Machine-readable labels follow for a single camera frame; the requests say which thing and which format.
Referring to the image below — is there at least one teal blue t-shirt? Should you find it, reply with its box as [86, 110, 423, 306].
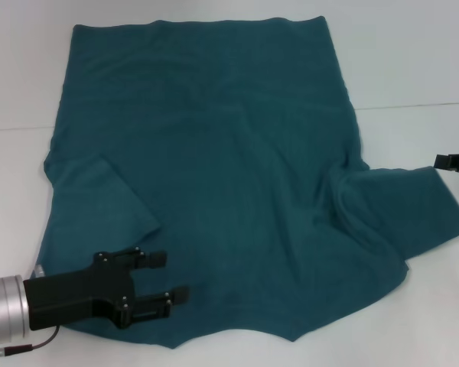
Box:
[36, 15, 459, 341]

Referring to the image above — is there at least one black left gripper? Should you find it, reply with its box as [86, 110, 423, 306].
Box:
[22, 248, 190, 332]

